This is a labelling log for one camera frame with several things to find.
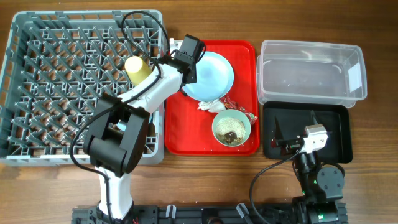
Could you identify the black plastic tray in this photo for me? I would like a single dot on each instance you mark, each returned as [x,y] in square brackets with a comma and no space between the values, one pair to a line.
[294,117]

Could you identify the red snack wrapper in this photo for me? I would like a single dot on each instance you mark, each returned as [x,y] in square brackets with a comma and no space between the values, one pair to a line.
[231,104]

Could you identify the light blue plate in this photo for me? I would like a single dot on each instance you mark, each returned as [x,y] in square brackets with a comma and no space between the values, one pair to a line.
[215,77]

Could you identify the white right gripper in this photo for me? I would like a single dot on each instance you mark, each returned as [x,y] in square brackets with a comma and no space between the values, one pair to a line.
[278,135]

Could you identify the green bowl with rice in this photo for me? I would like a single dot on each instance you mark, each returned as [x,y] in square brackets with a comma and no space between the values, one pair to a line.
[231,128]

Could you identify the grey dishwasher rack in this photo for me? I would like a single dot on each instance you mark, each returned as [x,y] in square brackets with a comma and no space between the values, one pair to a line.
[56,66]

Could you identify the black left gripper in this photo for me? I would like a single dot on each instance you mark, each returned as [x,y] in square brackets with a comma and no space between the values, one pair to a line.
[194,79]

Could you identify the red plastic tray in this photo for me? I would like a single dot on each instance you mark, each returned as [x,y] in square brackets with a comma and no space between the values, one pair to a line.
[188,130]

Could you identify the clear plastic bin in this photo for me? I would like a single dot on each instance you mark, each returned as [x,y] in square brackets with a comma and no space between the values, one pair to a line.
[311,72]

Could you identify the white napkin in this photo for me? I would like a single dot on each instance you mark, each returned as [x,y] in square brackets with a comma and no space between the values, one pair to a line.
[214,106]

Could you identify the yellow plastic cup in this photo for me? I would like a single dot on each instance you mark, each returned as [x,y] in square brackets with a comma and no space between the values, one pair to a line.
[136,69]

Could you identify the light blue bowl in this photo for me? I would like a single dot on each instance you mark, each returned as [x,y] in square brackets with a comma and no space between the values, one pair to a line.
[122,125]

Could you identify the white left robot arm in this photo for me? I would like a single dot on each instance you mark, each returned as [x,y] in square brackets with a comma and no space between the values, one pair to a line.
[117,133]

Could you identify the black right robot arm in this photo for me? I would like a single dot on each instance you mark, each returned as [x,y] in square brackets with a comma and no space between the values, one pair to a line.
[321,183]

